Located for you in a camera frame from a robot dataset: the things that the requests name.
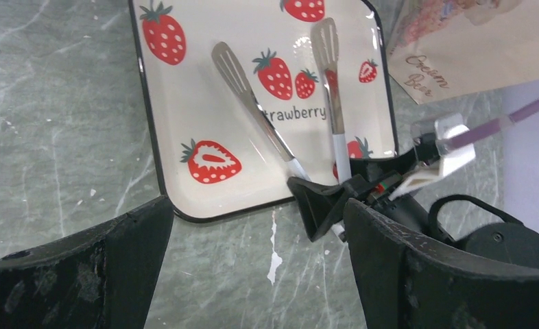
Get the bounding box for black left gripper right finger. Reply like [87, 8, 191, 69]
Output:
[344, 199, 539, 328]

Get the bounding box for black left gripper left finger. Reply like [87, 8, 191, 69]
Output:
[0, 197, 173, 328]

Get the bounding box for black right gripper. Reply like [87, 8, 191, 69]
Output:
[287, 150, 539, 259]

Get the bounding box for metal kitchen tongs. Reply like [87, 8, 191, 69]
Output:
[211, 17, 352, 198]

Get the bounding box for beige paper bag orange handles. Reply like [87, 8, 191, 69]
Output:
[387, 1, 539, 104]

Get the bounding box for strawberry print tray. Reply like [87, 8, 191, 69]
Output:
[129, 1, 398, 223]

